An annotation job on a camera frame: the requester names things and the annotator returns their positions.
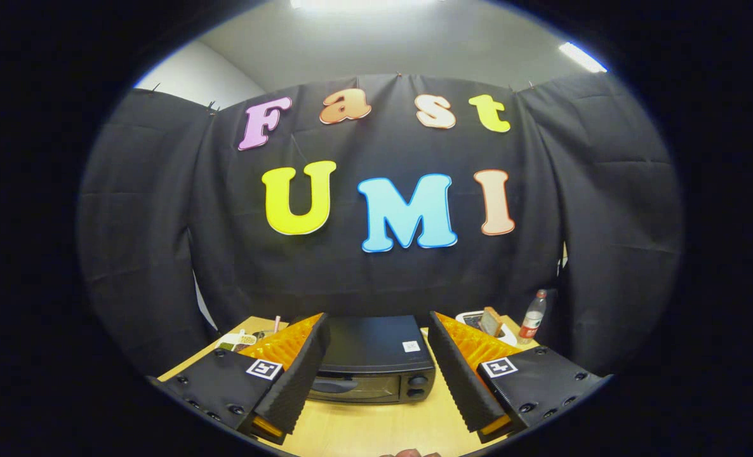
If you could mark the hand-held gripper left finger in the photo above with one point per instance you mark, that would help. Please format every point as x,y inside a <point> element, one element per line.
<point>297,374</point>

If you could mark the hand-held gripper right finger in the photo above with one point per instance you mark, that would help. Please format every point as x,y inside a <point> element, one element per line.
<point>459,374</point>

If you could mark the white divided dish of beans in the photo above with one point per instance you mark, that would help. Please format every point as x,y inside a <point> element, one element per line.
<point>237,341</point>

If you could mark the clear bottle with red label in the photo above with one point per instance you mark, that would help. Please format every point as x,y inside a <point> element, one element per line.
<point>532,320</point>

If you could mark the large ceiling light panel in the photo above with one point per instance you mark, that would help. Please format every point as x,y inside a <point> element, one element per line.
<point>364,3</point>

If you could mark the bread slice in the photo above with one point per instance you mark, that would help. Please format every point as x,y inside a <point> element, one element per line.
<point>491,322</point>

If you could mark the white toaster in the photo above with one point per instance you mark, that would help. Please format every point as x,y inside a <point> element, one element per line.
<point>508,335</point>

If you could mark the black toaster oven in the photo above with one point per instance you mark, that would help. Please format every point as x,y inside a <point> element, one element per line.
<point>370,343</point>

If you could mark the small ceiling light panel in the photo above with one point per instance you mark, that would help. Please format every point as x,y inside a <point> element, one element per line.
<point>581,57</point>

